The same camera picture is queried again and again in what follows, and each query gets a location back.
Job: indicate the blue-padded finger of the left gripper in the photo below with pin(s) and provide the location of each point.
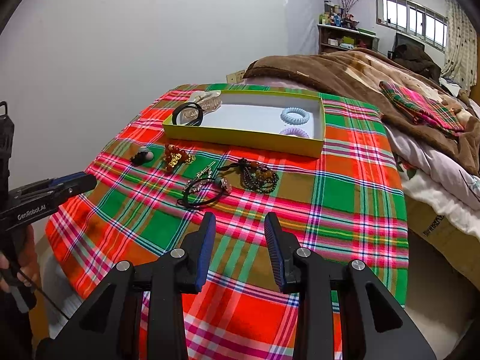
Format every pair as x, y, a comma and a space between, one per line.
76, 180

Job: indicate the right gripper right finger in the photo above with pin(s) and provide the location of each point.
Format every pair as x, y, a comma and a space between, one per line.
282, 246

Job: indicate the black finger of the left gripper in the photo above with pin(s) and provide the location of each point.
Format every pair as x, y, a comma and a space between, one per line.
61, 195

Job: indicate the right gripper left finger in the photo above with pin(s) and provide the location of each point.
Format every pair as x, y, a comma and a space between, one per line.
198, 246

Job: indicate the red gold bead ornament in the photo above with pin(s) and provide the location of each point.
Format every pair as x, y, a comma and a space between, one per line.
174, 157

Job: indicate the black fitness band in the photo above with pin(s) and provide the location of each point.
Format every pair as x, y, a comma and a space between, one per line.
188, 114

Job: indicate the person's left hand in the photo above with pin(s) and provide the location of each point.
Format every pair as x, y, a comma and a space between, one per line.
28, 261

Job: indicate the silver rhinestone hair pin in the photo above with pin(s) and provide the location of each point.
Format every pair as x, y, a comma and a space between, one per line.
206, 172

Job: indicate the colourful plaid tablecloth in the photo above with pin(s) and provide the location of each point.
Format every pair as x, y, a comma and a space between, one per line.
347, 204

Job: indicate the green shallow cardboard box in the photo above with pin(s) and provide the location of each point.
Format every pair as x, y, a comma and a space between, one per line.
290, 121

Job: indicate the translucent beige hair claw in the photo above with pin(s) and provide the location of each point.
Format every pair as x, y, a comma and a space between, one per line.
210, 101

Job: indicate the brown fleece blanket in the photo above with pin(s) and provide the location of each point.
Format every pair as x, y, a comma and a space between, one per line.
358, 74

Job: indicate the folded plaid cloth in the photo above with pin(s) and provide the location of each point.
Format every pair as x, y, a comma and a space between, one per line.
422, 110

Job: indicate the dark wooden shelf unit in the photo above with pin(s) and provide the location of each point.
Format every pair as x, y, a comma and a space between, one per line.
333, 38

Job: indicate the dark jacket on chair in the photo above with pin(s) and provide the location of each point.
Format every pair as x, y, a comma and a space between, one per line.
411, 55

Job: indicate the floral curtain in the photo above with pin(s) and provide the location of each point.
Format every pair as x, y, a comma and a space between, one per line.
461, 52

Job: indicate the barred window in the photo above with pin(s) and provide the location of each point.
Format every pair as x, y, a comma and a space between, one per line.
411, 18

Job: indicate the wall power socket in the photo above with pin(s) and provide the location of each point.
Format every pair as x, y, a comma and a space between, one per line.
235, 77

